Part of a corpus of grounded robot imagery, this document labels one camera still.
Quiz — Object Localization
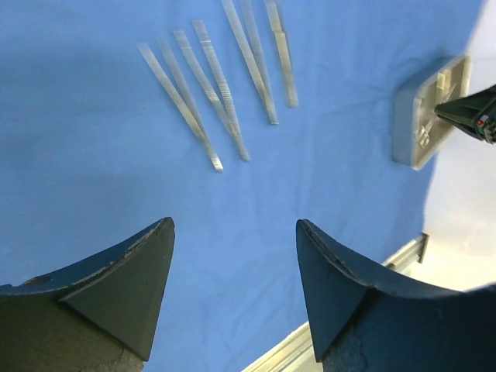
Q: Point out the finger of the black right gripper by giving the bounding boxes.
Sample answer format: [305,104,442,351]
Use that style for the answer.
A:
[435,85,495,144]

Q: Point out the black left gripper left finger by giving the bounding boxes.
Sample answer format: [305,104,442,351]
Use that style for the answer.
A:
[1,217,175,371]

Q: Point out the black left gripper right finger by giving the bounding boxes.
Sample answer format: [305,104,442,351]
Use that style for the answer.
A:
[296,219,495,371]

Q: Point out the stainless steel instrument tray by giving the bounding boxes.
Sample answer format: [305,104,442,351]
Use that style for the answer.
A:
[392,54,471,171]

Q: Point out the steel tweezers long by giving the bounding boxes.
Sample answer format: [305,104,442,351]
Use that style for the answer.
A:
[137,43,224,173]

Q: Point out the steel forceps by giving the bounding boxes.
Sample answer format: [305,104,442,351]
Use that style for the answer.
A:
[222,0,279,126]

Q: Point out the small steel surgical instrument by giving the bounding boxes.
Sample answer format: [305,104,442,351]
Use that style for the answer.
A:
[265,1,298,108]

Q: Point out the blue surgical cloth wrap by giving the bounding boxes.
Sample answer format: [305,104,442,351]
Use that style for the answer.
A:
[1,1,482,371]

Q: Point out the steel tweezers medium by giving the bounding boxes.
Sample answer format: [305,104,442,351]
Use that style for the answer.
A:
[174,19,250,162]

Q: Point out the aluminium frame rail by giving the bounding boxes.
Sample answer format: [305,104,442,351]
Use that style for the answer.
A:
[242,232,430,372]

